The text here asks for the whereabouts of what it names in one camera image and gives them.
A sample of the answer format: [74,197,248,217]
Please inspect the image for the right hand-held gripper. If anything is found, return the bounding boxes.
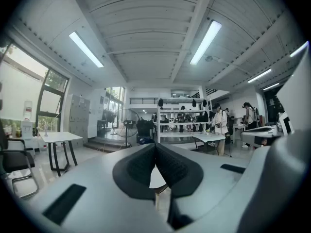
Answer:
[239,42,311,233]

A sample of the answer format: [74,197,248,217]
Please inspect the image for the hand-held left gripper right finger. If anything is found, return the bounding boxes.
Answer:
[155,143,204,199]

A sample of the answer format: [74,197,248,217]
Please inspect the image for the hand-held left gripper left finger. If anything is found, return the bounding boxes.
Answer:
[112,143,157,201]

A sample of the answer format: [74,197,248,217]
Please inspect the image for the white round seat cushion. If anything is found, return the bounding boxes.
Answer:
[149,166,168,189]

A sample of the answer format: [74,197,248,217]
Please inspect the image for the wooden chair with brown seat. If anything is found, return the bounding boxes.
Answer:
[155,185,169,211]

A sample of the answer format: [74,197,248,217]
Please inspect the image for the black office chair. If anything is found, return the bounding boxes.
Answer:
[136,118,156,146]

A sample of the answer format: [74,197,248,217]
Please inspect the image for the black cantilever chair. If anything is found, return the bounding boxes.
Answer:
[0,120,40,199]

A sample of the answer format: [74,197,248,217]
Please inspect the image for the wooden step platform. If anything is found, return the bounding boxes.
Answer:
[83,135,137,153]

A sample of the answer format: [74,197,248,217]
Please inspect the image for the white work table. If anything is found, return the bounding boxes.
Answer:
[240,124,278,148]

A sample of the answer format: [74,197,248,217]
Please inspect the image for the white table with dark leg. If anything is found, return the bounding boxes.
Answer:
[192,133,227,153]

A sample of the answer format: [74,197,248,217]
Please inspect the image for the white metal shelf rack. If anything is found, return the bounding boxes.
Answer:
[156,97,212,145]

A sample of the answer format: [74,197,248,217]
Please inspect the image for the grey metal lockers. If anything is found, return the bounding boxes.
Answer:
[68,94,91,149]

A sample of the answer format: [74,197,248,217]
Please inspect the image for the white table with black legs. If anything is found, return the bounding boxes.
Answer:
[38,131,84,177]

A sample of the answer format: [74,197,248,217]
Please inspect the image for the ceiling tube light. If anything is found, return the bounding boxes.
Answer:
[247,68,272,83]
[69,31,105,68]
[189,20,223,66]
[289,40,310,58]
[262,82,280,91]

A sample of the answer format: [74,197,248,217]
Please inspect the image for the black framed window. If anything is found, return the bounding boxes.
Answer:
[0,42,70,140]

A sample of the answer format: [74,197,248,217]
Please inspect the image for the white water dispenser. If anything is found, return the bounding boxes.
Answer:
[20,100,34,141]

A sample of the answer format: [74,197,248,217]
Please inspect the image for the black pedestal fan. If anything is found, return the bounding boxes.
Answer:
[113,108,141,147]

